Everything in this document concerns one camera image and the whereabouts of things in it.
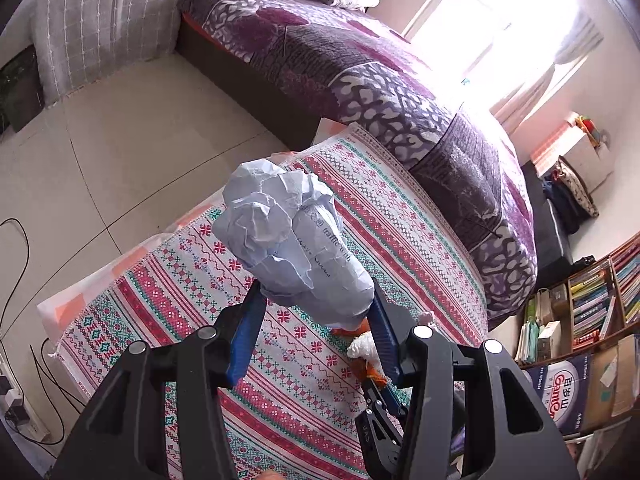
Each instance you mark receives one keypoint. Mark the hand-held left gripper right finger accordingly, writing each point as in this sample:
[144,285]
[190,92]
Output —
[385,340]

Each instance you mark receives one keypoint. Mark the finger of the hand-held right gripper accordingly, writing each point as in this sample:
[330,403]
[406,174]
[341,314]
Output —
[380,435]

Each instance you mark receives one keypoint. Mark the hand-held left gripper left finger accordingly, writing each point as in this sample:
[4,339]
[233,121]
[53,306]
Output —
[247,340]

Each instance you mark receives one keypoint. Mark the orange wrapper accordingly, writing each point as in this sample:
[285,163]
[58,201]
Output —
[372,374]

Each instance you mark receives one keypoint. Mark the paper ball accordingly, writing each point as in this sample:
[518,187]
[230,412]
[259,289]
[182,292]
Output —
[285,240]

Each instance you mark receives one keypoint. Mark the person's left hand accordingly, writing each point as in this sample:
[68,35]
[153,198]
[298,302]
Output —
[271,476]

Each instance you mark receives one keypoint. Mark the striped patterned tablecloth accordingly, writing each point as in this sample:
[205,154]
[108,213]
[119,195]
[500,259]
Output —
[175,280]

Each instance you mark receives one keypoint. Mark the stack of books on floor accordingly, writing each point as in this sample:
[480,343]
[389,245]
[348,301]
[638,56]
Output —
[537,330]

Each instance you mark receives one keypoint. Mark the blue white printed carton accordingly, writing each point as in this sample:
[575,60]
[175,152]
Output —
[562,395]

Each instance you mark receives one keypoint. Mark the black bench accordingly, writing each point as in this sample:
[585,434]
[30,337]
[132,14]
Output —
[547,230]

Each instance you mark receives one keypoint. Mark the row of books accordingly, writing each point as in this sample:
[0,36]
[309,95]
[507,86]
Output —
[592,305]
[627,280]

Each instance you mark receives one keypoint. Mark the black bag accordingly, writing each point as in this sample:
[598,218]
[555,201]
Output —
[582,263]

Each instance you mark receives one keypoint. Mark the white power strip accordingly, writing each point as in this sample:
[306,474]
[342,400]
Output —
[25,410]

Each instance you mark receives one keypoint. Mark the wooden bookshelf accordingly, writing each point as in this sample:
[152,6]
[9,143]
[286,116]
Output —
[612,280]

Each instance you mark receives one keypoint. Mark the brown cardboard box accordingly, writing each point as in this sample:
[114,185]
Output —
[620,375]

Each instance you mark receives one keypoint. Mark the folded clothes stack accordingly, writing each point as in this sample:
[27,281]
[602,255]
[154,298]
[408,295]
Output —
[572,192]

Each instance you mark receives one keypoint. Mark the purple patterned bed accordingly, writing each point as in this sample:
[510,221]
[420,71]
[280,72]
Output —
[380,90]

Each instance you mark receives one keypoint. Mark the white cabinet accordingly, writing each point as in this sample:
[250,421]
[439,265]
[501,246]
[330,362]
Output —
[585,157]

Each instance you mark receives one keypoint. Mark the colourful toy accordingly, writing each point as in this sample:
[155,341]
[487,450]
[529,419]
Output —
[590,130]

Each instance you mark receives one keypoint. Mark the pale curtain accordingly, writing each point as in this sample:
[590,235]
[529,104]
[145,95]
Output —
[550,80]

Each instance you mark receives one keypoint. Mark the window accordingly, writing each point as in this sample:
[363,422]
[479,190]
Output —
[490,20]

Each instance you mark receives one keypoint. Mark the black electronic device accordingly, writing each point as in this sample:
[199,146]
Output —
[17,90]

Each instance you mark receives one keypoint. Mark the grey checked cloth cover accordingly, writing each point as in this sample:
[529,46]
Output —
[105,25]

